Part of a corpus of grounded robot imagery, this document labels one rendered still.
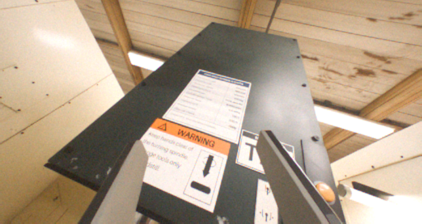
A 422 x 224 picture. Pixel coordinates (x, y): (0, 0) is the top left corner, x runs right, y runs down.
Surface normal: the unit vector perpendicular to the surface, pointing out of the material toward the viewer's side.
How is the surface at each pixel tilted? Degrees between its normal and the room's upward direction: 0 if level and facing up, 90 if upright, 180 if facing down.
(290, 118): 90
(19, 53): 90
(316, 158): 90
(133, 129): 90
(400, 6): 179
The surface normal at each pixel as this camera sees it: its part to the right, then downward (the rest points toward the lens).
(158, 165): 0.08, -0.68
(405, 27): -0.32, 0.66
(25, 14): 0.94, 0.29
